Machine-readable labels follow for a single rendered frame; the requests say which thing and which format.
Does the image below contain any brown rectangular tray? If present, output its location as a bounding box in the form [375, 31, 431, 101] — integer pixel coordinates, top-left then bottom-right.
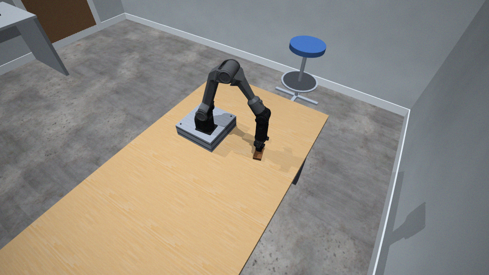
[253, 148, 264, 161]

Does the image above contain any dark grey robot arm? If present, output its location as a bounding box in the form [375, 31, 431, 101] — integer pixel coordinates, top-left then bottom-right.
[194, 59, 271, 135]

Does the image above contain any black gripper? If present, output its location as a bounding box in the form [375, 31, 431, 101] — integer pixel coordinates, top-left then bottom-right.
[254, 132, 269, 152]

